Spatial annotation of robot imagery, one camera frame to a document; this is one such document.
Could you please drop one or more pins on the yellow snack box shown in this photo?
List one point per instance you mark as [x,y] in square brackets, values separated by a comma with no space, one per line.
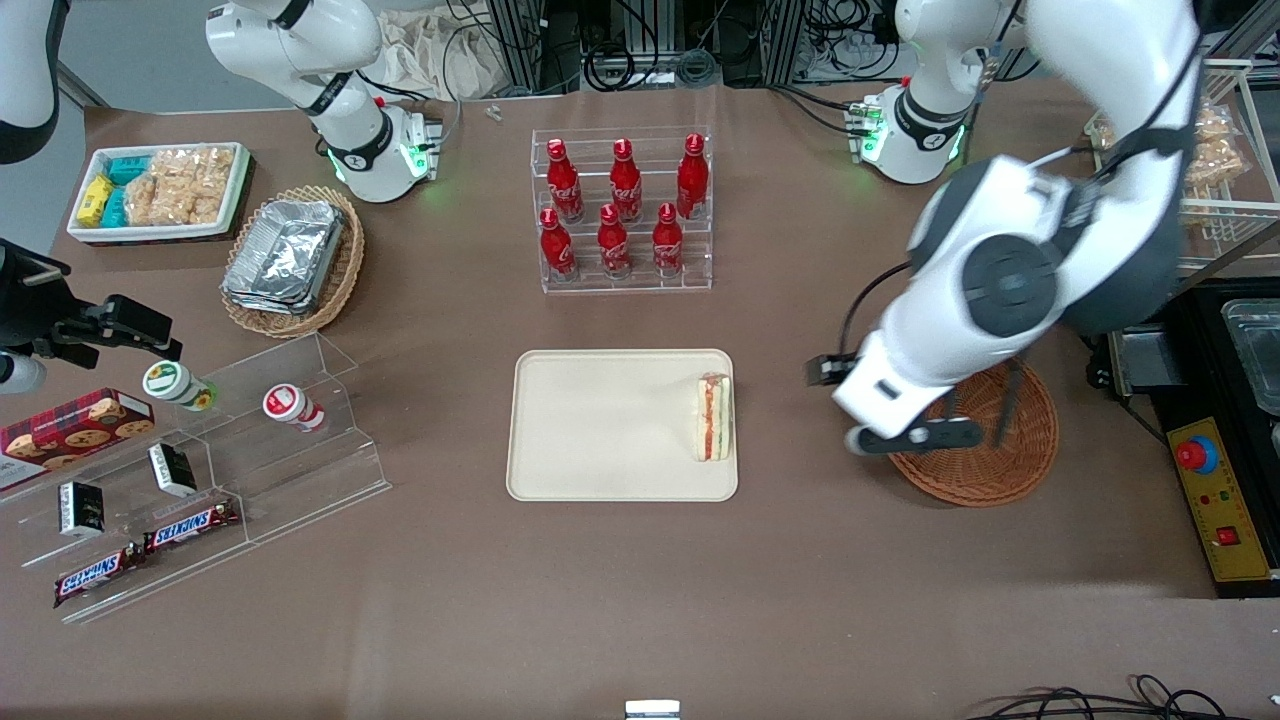
[95,200]

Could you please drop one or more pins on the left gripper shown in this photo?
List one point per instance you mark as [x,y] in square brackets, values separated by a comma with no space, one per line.
[826,371]

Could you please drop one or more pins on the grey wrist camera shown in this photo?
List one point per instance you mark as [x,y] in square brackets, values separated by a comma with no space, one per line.
[20,375]
[920,437]

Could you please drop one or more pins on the stacked aluminium foil trays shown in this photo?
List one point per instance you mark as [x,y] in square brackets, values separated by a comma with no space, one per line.
[285,255]

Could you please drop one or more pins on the grey metal block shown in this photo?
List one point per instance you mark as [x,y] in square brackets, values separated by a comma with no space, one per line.
[1135,360]

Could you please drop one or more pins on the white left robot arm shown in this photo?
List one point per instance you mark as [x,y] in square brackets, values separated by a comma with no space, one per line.
[1110,60]

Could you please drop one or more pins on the black left wrist bracket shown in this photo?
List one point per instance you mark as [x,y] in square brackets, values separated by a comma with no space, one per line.
[828,370]

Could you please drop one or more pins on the teal snack box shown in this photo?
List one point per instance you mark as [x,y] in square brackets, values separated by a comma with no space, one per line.
[115,208]
[128,170]

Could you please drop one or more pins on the clear rectangular container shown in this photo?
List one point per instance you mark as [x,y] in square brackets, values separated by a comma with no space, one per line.
[1255,350]

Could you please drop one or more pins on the clear bag rice crackers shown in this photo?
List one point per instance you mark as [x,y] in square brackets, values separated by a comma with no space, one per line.
[1220,150]
[185,185]

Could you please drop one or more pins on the round brown wicker basket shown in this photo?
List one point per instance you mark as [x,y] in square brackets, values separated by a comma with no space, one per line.
[1000,475]

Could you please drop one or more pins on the small black white box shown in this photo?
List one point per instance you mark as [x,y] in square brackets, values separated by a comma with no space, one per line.
[82,508]
[172,470]

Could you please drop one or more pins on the beige cloth bag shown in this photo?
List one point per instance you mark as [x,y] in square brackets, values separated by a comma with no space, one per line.
[420,60]

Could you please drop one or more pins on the clear acrylic bottle rack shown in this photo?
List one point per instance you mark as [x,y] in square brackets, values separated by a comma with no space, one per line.
[700,255]

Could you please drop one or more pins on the triangular sandwich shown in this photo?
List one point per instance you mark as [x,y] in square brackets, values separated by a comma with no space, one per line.
[715,420]

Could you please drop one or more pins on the beige rectangular tray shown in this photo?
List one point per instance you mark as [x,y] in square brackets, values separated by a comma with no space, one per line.
[610,425]

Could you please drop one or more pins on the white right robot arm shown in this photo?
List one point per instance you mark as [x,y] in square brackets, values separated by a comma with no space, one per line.
[300,40]

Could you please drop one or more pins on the red cola bottle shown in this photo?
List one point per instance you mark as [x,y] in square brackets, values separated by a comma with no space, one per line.
[556,248]
[692,180]
[563,185]
[613,245]
[625,185]
[667,243]

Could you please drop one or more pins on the snickers chocolate bar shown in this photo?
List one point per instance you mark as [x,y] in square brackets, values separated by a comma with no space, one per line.
[95,577]
[190,525]

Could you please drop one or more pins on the red plaid cookie box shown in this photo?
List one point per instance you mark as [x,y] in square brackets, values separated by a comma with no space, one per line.
[70,430]

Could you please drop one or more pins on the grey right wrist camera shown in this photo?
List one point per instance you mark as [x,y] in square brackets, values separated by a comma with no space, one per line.
[20,375]

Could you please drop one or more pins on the aluminium frame rack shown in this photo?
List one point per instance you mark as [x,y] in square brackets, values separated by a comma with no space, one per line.
[520,50]

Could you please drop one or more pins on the black wrist bracket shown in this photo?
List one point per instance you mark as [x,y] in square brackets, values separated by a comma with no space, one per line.
[140,322]
[828,370]

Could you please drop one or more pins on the white plastic snack bin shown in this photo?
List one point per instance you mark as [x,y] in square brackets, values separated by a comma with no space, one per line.
[150,232]

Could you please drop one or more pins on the black flat appliance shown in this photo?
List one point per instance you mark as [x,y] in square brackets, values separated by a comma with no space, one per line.
[1195,380]

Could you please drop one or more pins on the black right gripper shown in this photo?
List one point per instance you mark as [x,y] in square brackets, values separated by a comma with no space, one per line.
[30,312]

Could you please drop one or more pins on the oval tan wicker basket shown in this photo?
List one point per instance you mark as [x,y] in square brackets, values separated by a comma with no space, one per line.
[348,255]

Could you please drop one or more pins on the clear acrylic stepped display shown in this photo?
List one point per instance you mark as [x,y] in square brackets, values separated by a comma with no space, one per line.
[300,470]

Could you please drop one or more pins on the red capped yogurt bottle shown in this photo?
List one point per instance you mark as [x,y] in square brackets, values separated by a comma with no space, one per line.
[290,405]

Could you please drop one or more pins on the black right wrist bracket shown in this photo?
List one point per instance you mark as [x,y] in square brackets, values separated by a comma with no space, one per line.
[140,322]

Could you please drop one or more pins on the yellow emergency stop box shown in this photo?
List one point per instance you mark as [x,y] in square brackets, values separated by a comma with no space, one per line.
[1225,500]

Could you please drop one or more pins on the green capped yogurt bottle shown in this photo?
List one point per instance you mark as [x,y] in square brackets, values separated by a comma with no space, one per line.
[175,385]

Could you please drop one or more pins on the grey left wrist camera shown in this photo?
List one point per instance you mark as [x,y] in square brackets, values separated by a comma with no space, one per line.
[920,437]

